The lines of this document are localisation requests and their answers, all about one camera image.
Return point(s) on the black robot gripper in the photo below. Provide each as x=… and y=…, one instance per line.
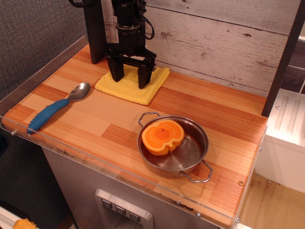
x=131, y=50

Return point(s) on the yellow cloth napkin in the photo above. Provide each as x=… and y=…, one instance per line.
x=127, y=88

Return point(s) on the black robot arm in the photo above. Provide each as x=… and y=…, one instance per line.
x=129, y=12

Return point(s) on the orange toy fruit half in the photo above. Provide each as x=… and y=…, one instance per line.
x=162, y=136

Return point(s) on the clear acrylic front guard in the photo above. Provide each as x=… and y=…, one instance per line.
x=201, y=175

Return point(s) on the grey toy fridge cabinet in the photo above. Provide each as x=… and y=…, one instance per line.
x=78, y=184

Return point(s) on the silver dispenser panel with buttons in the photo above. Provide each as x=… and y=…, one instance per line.
x=118, y=213

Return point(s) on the yellow object bottom left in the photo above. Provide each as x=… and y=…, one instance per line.
x=24, y=224

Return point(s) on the blue handled metal spoon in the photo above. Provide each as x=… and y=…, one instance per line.
x=78, y=93

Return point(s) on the dark left upright post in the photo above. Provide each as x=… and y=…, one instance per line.
x=95, y=31

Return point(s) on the dark upright post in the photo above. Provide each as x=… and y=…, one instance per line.
x=285, y=59
x=95, y=31

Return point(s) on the steel pot with handles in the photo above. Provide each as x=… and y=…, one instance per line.
x=185, y=158

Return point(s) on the dark right upright post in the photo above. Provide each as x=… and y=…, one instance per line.
x=285, y=59

